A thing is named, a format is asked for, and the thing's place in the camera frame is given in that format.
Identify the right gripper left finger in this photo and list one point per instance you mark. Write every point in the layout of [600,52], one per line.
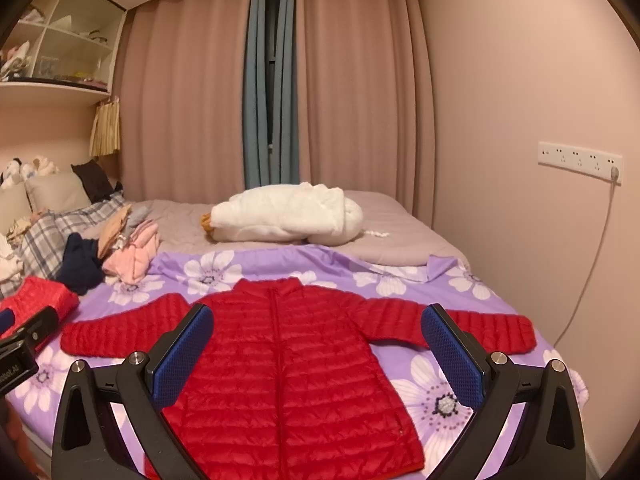
[87,441]

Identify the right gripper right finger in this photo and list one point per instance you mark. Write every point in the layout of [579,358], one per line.
[548,443]

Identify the red quilted down jacket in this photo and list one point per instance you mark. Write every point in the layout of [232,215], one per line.
[283,384]

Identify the folded red down jacket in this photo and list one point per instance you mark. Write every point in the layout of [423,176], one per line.
[34,295]

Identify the navy blue garment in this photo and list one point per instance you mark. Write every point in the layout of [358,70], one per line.
[81,268]

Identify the plaid grey blanket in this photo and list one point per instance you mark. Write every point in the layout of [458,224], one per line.
[42,247]

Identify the pink folded garment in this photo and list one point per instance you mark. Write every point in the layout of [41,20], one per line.
[131,263]

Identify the tan folded garment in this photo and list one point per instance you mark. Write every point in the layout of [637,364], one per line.
[111,230]

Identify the beige pillow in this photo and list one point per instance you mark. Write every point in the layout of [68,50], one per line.
[57,192]

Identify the plush toys on headboard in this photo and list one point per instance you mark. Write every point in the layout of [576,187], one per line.
[16,171]

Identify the dark brown cushion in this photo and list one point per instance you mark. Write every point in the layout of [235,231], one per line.
[95,182]

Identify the yellow hanging fringe cloth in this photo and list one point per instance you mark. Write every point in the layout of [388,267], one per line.
[105,133]

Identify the grey bed blanket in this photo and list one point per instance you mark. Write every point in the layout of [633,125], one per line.
[390,236]

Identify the blue-grey sheer curtain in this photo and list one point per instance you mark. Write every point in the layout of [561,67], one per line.
[269,112]

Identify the pink left curtain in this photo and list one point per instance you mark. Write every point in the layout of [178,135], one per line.
[181,98]

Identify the pink curtain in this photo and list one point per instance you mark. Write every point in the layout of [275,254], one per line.
[365,104]
[181,98]

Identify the pink right curtain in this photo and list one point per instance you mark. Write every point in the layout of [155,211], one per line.
[365,104]

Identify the white wall power strip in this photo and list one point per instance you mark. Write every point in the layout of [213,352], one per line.
[604,166]

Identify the white wall shelf unit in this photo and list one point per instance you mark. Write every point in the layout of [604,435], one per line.
[61,53]

